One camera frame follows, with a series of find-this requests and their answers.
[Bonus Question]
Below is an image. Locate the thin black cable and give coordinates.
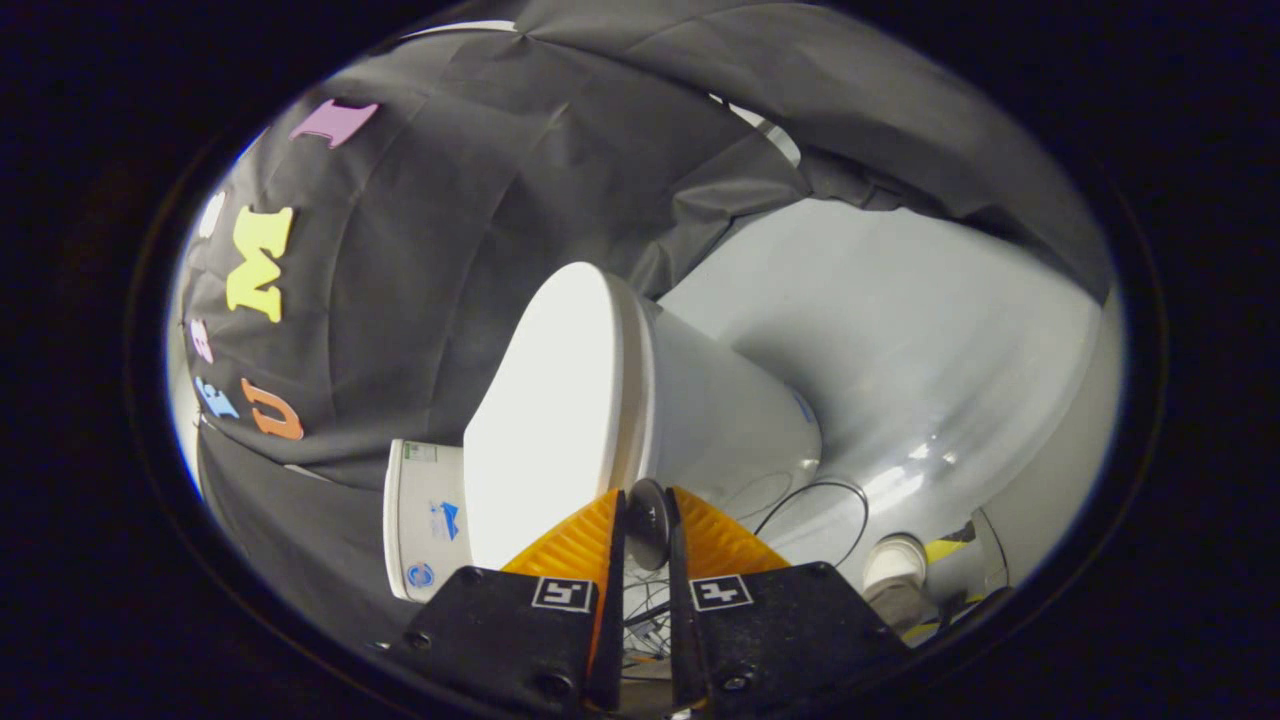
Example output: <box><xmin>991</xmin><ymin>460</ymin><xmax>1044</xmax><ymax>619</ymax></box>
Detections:
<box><xmin>750</xmin><ymin>479</ymin><xmax>871</xmax><ymax>571</ymax></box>

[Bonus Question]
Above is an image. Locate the white toilet lid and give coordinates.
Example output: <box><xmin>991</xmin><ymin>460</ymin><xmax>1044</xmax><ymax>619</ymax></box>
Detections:
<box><xmin>462</xmin><ymin>262</ymin><xmax>674</xmax><ymax>573</ymax></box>

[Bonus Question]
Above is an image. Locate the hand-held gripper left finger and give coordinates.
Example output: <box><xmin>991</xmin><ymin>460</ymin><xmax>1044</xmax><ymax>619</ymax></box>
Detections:
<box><xmin>385</xmin><ymin>488</ymin><xmax>629</xmax><ymax>716</ymax></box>

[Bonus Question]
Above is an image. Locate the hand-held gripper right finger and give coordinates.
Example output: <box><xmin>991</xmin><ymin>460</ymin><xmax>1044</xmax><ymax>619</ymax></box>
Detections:
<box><xmin>664</xmin><ymin>486</ymin><xmax>911</xmax><ymax>711</ymax></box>

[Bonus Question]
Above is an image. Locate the white drain pipe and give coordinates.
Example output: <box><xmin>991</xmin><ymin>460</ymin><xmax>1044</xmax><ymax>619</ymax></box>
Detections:
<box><xmin>862</xmin><ymin>534</ymin><xmax>933</xmax><ymax>633</ymax></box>

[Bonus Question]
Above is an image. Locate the black backdrop cloth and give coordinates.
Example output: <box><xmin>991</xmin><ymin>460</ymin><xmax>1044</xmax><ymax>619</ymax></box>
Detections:
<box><xmin>180</xmin><ymin>0</ymin><xmax>1116</xmax><ymax>646</ymax></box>

